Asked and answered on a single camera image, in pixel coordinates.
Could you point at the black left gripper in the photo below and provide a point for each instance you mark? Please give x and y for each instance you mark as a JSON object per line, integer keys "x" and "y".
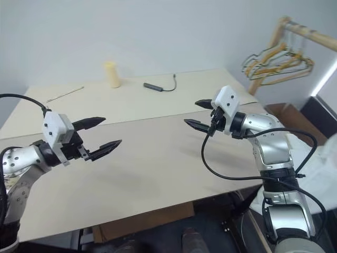
{"x": 73, "y": 147}

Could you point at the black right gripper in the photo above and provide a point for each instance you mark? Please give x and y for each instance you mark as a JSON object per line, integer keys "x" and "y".
{"x": 218, "y": 120}

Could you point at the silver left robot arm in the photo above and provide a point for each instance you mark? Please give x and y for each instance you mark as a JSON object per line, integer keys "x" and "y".
{"x": 18, "y": 158}

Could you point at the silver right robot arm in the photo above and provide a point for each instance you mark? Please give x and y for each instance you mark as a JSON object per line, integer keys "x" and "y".
{"x": 273, "y": 147}

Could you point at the thin wooden stick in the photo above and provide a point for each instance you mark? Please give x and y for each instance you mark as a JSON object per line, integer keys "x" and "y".
{"x": 65, "y": 94}

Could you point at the cream plastic bottle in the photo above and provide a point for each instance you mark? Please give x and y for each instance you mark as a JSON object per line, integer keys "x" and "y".
{"x": 112, "y": 75}

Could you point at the bunch of clothes hangers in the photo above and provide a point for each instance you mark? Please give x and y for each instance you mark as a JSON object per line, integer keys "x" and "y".
{"x": 252, "y": 55}

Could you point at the brown cardboard box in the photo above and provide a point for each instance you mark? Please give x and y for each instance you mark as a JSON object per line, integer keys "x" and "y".
{"x": 289, "y": 116}

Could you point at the brown cardboard sheet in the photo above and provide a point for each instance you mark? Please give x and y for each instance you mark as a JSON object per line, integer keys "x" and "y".
{"x": 147, "y": 221}

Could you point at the dark panel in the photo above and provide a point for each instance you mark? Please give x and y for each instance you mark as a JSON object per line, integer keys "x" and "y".
{"x": 323, "y": 118}

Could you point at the dark rounded shape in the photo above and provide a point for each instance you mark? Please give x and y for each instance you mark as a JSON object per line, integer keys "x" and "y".
{"x": 194, "y": 241}

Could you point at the wooden clothes rack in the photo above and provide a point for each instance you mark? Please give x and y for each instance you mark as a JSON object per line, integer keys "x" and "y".
{"x": 321, "y": 38}

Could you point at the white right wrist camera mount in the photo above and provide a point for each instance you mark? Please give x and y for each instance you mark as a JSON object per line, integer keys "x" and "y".
{"x": 226, "y": 100}

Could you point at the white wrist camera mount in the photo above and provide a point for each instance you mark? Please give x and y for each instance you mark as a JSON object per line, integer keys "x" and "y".
{"x": 55, "y": 126}
{"x": 226, "y": 100}

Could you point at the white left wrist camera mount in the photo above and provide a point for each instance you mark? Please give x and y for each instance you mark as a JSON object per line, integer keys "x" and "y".
{"x": 55, "y": 126}

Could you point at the black table frame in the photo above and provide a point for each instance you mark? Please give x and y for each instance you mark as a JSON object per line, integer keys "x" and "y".
{"x": 83, "y": 238}

